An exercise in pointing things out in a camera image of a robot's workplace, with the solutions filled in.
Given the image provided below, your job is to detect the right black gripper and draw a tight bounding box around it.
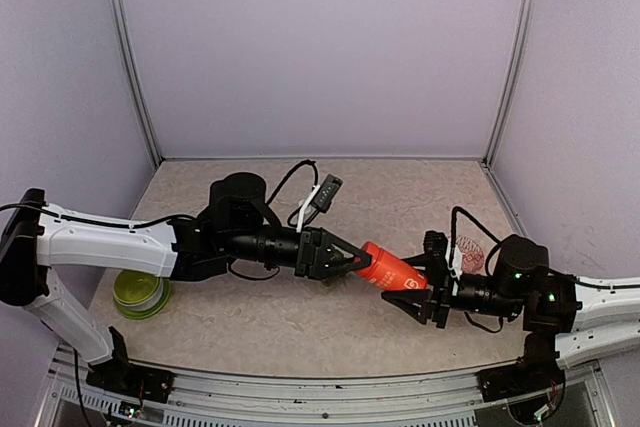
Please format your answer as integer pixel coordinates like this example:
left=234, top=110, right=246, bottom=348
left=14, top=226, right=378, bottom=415
left=383, top=253, right=525, bottom=329

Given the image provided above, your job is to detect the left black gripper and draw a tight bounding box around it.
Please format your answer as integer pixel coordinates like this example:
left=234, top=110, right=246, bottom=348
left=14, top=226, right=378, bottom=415
left=224, top=225, right=372, bottom=282

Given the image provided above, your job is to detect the red pill bottle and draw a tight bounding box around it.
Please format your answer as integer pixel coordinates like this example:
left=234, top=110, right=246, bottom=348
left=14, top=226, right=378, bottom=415
left=356, top=242, right=428, bottom=291

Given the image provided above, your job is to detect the green weekly pill organizer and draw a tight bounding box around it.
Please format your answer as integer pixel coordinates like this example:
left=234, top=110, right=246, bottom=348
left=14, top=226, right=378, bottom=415
left=321, top=247, right=347, bottom=287

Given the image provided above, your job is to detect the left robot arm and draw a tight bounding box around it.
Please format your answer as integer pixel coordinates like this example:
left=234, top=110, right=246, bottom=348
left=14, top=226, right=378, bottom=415
left=1, top=172, right=372, bottom=392

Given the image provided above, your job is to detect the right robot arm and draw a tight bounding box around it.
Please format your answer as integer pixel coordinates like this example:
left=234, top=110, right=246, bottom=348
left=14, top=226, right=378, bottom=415
left=381, top=231, right=639, bottom=391

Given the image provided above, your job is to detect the red patterned oval tin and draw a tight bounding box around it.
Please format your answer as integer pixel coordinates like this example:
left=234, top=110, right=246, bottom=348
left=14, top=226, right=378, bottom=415
left=454, top=236, right=485, bottom=274

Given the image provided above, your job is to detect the green plate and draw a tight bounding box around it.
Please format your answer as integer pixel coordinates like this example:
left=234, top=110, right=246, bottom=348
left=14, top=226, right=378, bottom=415
left=113, top=277, right=171, bottom=320

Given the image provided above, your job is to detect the green bowl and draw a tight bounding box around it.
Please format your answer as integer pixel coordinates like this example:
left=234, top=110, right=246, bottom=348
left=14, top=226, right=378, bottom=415
left=113, top=271, right=164, bottom=312

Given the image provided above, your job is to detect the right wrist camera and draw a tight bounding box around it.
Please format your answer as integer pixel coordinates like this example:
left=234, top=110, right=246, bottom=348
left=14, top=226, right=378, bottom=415
left=423, top=230, right=461, bottom=296

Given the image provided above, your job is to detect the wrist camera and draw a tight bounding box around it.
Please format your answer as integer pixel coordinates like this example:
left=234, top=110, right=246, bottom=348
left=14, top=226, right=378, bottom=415
left=292, top=174, right=343, bottom=233
left=423, top=230, right=461, bottom=296

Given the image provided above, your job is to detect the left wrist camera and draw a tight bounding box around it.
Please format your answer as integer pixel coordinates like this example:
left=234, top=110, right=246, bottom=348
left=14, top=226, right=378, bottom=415
left=292, top=174, right=343, bottom=233

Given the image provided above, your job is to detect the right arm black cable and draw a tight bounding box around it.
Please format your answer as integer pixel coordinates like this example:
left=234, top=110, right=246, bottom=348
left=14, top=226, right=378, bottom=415
left=450, top=205, right=504, bottom=258

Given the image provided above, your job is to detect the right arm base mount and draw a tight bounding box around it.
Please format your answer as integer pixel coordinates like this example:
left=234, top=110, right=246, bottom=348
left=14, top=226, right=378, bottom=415
left=476, top=362, right=566, bottom=402

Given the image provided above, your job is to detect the front aluminium rail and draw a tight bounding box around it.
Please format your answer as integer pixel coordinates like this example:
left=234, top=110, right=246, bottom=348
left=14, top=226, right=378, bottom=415
left=34, top=356, right=616, bottom=427

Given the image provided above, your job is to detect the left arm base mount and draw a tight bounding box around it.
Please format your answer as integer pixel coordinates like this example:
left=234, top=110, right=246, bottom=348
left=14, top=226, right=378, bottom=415
left=86, top=362, right=175, bottom=404

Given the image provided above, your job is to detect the right aluminium frame post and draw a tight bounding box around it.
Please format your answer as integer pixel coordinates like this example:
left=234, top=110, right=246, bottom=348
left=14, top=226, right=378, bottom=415
left=483, top=0, right=535, bottom=170

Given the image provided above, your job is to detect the aluminium frame post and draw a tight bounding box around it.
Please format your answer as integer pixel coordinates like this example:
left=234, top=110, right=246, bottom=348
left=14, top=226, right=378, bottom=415
left=483, top=0, right=535, bottom=170
left=109, top=0, right=164, bottom=169

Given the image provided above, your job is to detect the left aluminium frame post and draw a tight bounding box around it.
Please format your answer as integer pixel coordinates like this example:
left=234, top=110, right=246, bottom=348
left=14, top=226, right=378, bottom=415
left=109, top=0, right=164, bottom=169

